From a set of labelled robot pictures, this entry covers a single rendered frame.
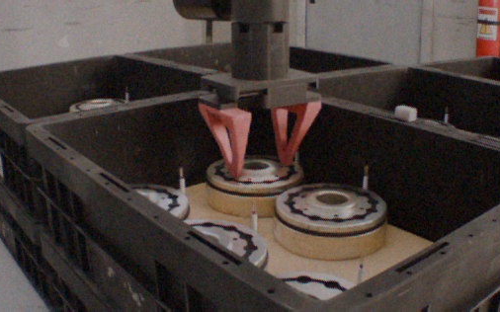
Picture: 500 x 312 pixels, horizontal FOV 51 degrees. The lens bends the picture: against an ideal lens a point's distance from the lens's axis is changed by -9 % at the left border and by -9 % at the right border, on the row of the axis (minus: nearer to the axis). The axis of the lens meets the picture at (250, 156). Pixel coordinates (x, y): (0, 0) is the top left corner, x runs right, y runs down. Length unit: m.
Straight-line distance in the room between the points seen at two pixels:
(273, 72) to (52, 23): 3.58
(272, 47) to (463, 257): 0.30
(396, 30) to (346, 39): 0.41
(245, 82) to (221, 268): 0.29
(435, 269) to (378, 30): 3.61
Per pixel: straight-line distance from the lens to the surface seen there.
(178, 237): 0.29
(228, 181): 0.57
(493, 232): 0.33
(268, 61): 0.53
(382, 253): 0.50
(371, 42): 3.90
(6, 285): 0.74
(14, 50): 3.93
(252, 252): 0.43
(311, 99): 0.56
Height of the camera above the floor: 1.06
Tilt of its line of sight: 18 degrees down
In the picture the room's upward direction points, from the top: straight up
